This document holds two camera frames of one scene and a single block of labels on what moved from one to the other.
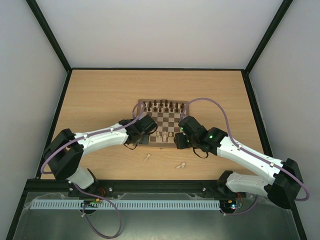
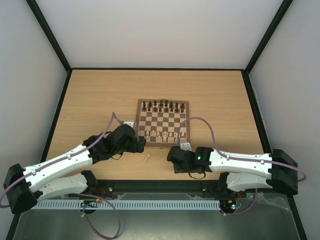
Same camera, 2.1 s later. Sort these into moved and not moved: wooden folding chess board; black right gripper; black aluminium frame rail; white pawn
Moved: black right gripper
Not moved: black aluminium frame rail; wooden folding chess board; white pawn
